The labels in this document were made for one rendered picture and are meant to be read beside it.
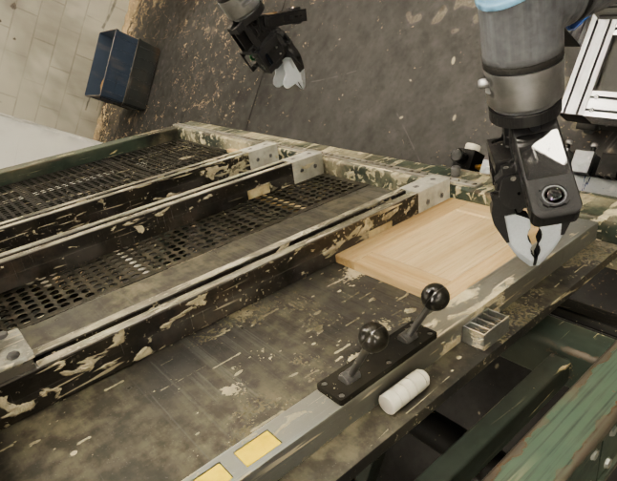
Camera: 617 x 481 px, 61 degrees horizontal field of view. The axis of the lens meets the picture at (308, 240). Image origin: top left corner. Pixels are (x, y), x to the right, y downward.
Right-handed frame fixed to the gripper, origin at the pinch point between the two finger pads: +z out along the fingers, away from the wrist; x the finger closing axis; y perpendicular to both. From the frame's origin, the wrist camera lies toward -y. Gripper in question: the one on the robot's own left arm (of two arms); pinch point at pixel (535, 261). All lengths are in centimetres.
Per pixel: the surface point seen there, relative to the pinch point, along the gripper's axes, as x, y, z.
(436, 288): 12.2, 0.1, 2.6
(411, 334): 17.0, 1.3, 12.0
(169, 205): 78, 58, 15
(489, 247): 1.9, 36.3, 26.3
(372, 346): 20.1, -10.1, 1.2
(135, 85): 258, 387, 66
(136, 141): 135, 148, 29
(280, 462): 32.9, -19.3, 9.4
